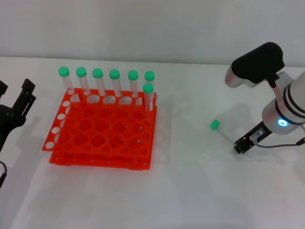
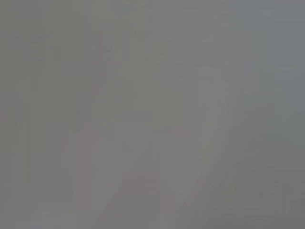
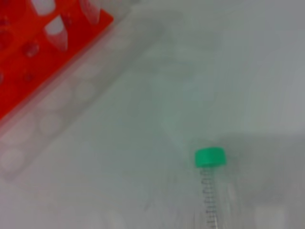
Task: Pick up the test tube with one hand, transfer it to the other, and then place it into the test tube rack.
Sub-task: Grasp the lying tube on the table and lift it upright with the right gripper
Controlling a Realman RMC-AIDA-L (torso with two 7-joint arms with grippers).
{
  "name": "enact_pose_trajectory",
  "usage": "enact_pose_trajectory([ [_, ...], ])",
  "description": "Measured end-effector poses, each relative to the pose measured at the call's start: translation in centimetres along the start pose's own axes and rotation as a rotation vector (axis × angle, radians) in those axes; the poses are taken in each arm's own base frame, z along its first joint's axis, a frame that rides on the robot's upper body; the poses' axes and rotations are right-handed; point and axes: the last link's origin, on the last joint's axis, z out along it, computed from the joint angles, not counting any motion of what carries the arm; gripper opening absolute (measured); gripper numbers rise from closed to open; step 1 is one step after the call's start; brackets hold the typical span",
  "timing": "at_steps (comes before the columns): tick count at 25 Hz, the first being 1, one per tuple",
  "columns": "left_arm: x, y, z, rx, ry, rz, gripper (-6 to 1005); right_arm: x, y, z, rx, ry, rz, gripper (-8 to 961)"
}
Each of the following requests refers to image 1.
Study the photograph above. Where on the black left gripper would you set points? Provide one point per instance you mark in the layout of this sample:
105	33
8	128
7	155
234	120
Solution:
8	119

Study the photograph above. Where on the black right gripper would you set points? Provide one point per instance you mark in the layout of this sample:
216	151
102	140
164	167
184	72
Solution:
244	143

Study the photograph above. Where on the green capped clear test tube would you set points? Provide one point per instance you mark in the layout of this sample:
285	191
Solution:
97	73
215	124
81	71
114	74
64	71
133	75
149	75
148	88

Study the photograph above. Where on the orange plastic test tube rack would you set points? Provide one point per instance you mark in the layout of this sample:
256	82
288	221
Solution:
107	133

